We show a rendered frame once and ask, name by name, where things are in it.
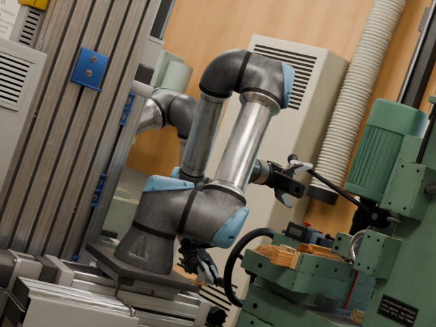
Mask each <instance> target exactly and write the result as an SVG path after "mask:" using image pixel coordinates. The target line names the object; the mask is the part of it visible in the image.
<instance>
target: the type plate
mask: <svg viewBox="0 0 436 327"><path fill-rule="evenodd" d="M418 311H419V309H417V308H415V307H413V306H410V305H409V304H406V303H404V302H401V301H399V300H397V299H395V298H392V297H390V296H388V295H385V294H383V296H382V299H381V302H380V305H379V308H378V311H377V314H379V315H381V316H383V317H385V318H388V319H390V320H392V321H394V322H397V323H398V324H401V325H402V326H405V327H413V325H414V323H415V320H416V317H417V314H418Z"/></svg>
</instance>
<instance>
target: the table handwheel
mask: <svg viewBox="0 0 436 327"><path fill-rule="evenodd" d="M274 234H275V231H274V230H271V229H270V228H257V229H254V230H252V231H250V232H249V233H247V234H245V235H244V236H243V237H242V238H241V239H240V240H239V241H238V242H237V243H236V245H235V246H234V248H233V249H232V251H231V253H230V255H229V257H228V259H227V262H226V265H225V268H224V274H223V286H224V292H225V295H226V297H227V299H228V300H229V301H230V302H231V303H232V304H233V305H235V306H237V307H239V308H242V306H243V303H244V301H245V300H241V299H239V298H237V297H236V296H235V294H234V292H233V289H232V271H233V268H234V265H235V262H236V260H237V258H239V259H240V260H242V259H243V255H242V254H241V253H240V252H241V251H242V250H243V248H244V247H245V246H246V245H247V244H248V243H249V242H250V241H252V240H253V239H254V238H256V237H260V236H268V237H270V238H271V239H273V237H274ZM245 272H246V273H247V274H248V275H250V282H249V286H250V283H251V282H253V283H254V282H255V278H256V277H257V274H254V273H253V272H250V271H248V270H246V269H245ZM248 288H249V287H248Z"/></svg>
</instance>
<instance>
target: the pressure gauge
mask: <svg viewBox="0 0 436 327"><path fill-rule="evenodd" d="M225 319H226V313H225V311H224V310H223V309H221V308H219V307H218V306H213V307H211V308H210V310H209V312H208V316H207V317H206V323H207V324H209V325H210V326H213V327H220V326H221V325H222V324H223V323H224V321H225Z"/></svg>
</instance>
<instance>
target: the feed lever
mask: <svg viewBox="0 0 436 327"><path fill-rule="evenodd" d="M291 160H297V161H298V157H297V155H295V154H290V155H289V156H288V157H287V161H288V163H289V164H291V163H290V161H291ZM307 172H308V173H309V174H311V175H313V176H314V177H315V178H317V179H318V180H320V181H321V182H323V183H324V184H326V185H327V186H329V187H330V188H332V189H333V190H334V191H336V192H338V193H339V194H340V195H342V196H343V197H344V198H346V199H348V200H349V201H350V202H352V203H354V204H355V205H356V206H358V207H359V208H361V209H362V210H364V211H365V212H366V213H367V214H366V221H367V223H368V224H369V225H370V226H372V227H375V228H379V229H385V228H387V227H388V226H389V225H390V223H396V224H402V222H403V220H402V219H399V218H394V217H391V213H390V212H389V211H388V210H386V209H383V208H380V207H377V206H374V207H371V208H370V209H369V208H368V207H366V206H365V205H363V204H362V203H360V202H359V201H357V200H356V199H355V198H353V197H351V196H350V195H349V194H347V193H345V192H344V191H343V190H341V189H339V188H338V187H337V186H335V185H333V184H332V183H331V182H329V181H328V180H327V179H325V178H323V177H322V176H321V175H319V174H317V173H316V172H315V171H313V170H312V169H308V170H307Z"/></svg>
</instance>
